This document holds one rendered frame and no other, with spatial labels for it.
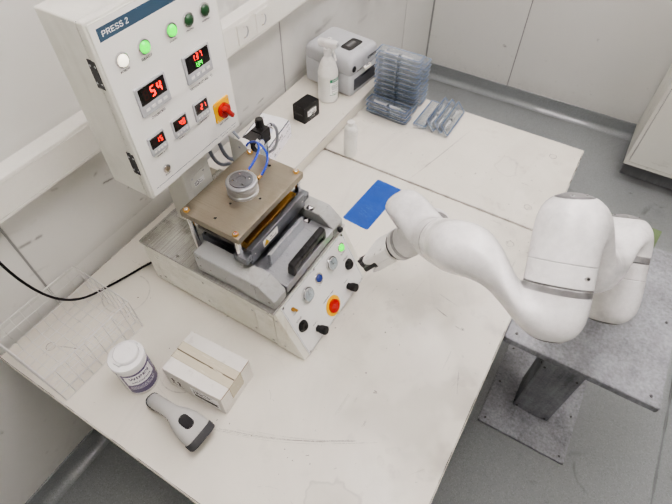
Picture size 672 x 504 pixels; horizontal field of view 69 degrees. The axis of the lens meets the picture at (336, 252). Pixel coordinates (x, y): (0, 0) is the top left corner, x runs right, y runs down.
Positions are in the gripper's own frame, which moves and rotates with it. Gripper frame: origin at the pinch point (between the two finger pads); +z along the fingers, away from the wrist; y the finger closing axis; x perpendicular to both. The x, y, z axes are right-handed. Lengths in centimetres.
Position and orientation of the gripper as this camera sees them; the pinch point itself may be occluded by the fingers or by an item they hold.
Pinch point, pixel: (365, 261)
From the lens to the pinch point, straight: 137.9
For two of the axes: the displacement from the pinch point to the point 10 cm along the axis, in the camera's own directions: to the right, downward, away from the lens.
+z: -4.9, 2.8, 8.2
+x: 7.0, 6.9, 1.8
